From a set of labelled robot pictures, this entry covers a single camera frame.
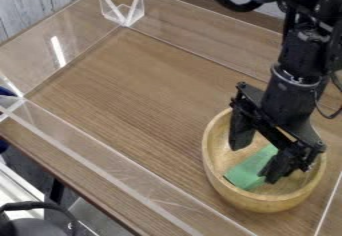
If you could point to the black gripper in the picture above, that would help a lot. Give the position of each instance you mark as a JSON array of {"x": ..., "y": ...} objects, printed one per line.
[{"x": 277, "y": 112}]

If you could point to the green rectangular block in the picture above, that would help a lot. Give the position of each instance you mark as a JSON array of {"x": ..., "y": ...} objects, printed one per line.
[{"x": 242, "y": 175}]

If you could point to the brown wooden bowl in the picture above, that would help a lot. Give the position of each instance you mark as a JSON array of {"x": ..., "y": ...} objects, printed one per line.
[{"x": 270, "y": 198}]

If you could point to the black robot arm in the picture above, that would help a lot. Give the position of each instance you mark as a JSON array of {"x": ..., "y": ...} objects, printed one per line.
[{"x": 312, "y": 41}]

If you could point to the black table leg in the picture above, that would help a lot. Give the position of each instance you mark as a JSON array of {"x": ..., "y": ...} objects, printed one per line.
[{"x": 57, "y": 191}]

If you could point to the blue object at left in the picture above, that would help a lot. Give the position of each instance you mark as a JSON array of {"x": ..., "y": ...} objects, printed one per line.
[{"x": 7, "y": 92}]

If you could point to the clear acrylic barrier wall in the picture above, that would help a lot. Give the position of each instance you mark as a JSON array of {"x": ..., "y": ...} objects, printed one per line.
[{"x": 114, "y": 102}]

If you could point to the clear acrylic corner bracket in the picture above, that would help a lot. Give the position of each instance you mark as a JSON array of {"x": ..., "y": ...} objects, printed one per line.
[{"x": 123, "y": 14}]

